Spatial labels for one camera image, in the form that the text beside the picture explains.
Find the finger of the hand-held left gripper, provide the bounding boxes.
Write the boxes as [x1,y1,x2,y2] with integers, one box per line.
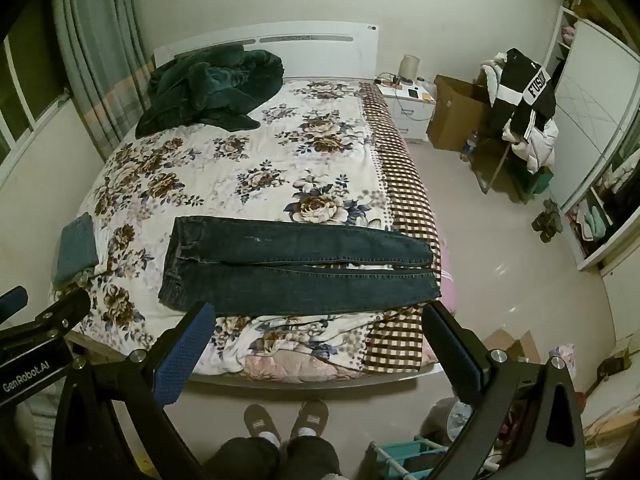
[0,287,92,342]
[0,286,28,324]

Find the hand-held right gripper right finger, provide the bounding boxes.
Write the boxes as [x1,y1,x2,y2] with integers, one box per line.
[421,301,586,480]

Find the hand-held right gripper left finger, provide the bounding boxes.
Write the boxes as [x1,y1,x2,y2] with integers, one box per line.
[52,301,217,480]

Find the dark blue jeans pants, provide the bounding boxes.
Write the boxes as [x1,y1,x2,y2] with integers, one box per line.
[158,215,442,317]

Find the flat cardboard piece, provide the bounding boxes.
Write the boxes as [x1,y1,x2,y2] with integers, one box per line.
[482,330,542,367]

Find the folded blue denim cloth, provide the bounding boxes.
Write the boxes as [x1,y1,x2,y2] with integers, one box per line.
[56,212,100,286]

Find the pink bedsheet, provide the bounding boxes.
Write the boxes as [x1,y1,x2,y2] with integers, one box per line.
[439,255,459,313]

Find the grey slipper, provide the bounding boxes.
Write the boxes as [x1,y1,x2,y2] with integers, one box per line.
[243,404,281,443]
[291,399,329,441]

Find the teal storage rack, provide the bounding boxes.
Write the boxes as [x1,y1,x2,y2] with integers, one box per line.
[367,435,453,480]

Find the person's left leg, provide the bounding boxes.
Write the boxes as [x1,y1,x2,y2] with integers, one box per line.
[205,435,284,480]

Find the person's leg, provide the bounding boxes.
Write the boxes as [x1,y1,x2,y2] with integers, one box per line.
[205,435,284,480]
[282,435,346,480]

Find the pair of brown slippers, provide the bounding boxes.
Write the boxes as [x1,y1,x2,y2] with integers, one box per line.
[531,198,564,244]

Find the person's right leg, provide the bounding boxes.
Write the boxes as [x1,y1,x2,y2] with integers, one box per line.
[282,435,346,480]

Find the green box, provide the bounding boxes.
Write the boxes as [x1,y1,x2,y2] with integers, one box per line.
[525,167,554,196]

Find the chair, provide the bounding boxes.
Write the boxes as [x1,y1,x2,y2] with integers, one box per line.
[472,127,553,204]

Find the plastic water bottle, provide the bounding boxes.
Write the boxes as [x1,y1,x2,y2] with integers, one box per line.
[460,131,480,162]

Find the window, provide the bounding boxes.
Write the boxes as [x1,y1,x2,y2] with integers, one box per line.
[0,25,71,161]

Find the floral quilt with checked border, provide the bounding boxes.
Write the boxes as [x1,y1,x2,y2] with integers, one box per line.
[50,77,443,378]

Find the white garment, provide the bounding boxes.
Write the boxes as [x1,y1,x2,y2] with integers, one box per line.
[502,119,559,173]

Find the brown cardboard box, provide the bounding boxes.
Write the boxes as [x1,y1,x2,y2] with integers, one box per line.
[426,75,493,152]

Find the striped grey-green curtain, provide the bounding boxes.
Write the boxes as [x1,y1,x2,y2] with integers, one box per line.
[50,0,157,161]

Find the white nightstand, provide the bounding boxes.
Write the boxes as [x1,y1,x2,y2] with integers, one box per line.
[376,81,437,143]

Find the dark green fleece blanket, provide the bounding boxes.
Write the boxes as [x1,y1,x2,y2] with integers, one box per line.
[135,44,284,137]

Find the black and white jacket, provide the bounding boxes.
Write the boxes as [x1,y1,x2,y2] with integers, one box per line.
[487,48,557,141]

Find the white wardrobe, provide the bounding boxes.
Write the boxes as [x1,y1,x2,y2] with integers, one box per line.
[542,0,640,272]

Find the beige table lamp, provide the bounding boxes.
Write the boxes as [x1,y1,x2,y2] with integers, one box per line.
[398,54,420,86]

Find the white headboard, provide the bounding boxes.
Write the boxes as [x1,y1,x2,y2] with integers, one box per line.
[152,21,380,81]

